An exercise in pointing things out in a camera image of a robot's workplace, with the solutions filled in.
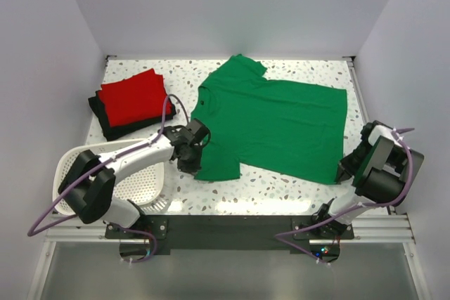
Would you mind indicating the aluminium front rail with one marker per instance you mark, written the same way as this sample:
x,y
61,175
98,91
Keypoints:
x,y
214,199

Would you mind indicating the white plastic basket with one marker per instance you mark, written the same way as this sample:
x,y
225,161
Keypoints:
x,y
142,187

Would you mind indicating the green t shirt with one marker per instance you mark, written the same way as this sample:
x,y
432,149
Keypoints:
x,y
288,127

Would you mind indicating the folded red t shirt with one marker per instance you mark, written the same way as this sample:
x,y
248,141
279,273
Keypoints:
x,y
135,99

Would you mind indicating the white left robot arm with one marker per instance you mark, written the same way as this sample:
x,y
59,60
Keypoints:
x,y
88,186

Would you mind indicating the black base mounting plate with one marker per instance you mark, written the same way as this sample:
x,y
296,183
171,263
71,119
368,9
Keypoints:
x,y
226,232

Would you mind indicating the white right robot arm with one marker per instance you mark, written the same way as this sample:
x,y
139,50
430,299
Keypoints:
x,y
381,168

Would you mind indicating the folded black t shirt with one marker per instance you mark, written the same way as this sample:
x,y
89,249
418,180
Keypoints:
x,y
114,133

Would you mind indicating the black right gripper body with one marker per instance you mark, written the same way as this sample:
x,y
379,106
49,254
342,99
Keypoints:
x,y
352,161

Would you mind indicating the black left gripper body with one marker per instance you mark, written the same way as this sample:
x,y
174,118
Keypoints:
x,y
191,163

